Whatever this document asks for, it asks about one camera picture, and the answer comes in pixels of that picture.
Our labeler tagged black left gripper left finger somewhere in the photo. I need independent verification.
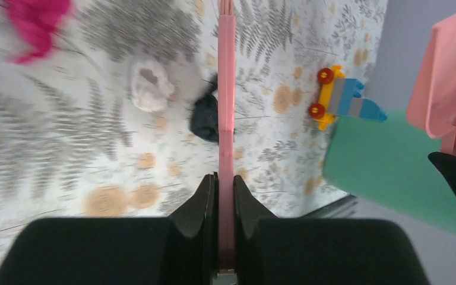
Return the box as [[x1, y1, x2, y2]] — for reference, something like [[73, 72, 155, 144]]
[[0, 173, 219, 284]]

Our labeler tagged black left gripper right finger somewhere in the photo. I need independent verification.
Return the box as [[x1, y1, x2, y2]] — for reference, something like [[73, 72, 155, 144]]
[[233, 176, 429, 284]]

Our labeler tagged pink dustpan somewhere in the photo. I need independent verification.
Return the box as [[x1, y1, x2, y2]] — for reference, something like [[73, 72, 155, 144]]
[[406, 14, 456, 156]]

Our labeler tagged pink hand brush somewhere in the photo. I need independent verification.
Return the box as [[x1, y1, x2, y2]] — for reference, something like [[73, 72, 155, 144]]
[[217, 0, 236, 273]]

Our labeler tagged green trash bin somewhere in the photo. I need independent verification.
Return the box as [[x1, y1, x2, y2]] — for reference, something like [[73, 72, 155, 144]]
[[323, 110, 456, 235]]

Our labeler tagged floral table mat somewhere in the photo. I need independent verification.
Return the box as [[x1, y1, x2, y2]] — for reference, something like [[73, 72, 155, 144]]
[[0, 1, 388, 263]]

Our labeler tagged toy brick car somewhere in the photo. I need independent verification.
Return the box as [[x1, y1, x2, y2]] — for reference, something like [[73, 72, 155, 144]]
[[308, 65, 388, 131]]

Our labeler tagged white paper scrap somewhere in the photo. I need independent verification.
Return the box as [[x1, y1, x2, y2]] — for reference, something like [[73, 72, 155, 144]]
[[129, 55, 175, 113]]

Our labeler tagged magenta paper scrap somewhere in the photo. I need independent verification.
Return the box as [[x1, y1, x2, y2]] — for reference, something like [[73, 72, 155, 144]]
[[4, 0, 73, 65]]

